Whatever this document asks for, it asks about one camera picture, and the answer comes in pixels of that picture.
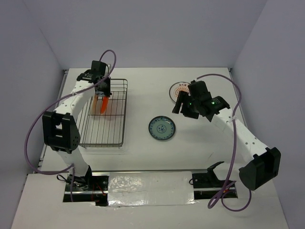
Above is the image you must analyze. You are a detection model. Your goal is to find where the green plate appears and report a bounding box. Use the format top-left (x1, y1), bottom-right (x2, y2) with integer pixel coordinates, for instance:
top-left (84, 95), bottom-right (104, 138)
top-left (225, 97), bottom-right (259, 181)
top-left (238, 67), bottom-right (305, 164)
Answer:
top-left (148, 115), bottom-right (176, 141)

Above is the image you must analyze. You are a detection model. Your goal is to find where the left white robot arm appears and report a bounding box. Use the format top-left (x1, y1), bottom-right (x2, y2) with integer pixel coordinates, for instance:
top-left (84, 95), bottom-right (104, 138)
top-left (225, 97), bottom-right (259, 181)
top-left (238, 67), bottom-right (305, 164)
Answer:
top-left (42, 61), bottom-right (111, 190)

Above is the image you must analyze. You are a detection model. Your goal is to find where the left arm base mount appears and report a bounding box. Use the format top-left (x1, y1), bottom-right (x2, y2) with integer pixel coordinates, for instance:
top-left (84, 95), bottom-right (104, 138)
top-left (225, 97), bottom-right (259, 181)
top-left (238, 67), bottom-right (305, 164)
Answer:
top-left (56, 175), bottom-right (109, 207)

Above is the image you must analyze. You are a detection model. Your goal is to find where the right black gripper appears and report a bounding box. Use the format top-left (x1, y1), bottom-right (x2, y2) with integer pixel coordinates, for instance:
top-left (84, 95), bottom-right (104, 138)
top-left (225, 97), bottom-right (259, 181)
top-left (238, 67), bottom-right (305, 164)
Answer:
top-left (172, 90), bottom-right (200, 119)

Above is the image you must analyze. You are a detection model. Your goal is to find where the orange sunburst plate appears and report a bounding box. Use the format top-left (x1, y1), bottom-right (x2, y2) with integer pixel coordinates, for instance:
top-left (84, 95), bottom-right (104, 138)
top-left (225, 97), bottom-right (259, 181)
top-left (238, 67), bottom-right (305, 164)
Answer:
top-left (169, 82), bottom-right (190, 103)

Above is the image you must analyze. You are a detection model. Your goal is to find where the grey wire dish rack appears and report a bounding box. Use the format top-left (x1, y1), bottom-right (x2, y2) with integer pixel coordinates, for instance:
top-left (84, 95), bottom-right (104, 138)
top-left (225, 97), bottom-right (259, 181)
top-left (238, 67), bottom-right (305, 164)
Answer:
top-left (77, 79), bottom-right (128, 149)

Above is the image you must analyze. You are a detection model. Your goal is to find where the silver foil tape sheet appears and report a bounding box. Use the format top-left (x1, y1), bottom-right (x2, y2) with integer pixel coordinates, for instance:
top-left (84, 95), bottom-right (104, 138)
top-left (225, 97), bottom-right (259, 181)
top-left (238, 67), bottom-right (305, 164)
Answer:
top-left (107, 171), bottom-right (195, 207)

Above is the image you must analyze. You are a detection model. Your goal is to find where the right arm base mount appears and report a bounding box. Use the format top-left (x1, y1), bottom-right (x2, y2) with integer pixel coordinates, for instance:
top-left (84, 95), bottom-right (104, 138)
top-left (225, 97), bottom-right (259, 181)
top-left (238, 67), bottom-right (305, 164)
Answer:
top-left (189, 161), bottom-right (225, 188)

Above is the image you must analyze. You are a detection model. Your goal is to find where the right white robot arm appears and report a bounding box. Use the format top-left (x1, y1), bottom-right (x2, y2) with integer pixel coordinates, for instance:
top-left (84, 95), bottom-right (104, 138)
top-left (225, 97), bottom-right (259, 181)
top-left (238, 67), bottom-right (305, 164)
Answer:
top-left (172, 81), bottom-right (281, 191)

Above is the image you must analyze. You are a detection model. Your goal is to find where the cream plate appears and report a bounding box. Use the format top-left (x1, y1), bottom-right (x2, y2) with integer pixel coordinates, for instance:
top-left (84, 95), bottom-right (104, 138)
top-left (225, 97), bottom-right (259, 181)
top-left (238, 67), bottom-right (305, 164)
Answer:
top-left (91, 94), bottom-right (100, 115)

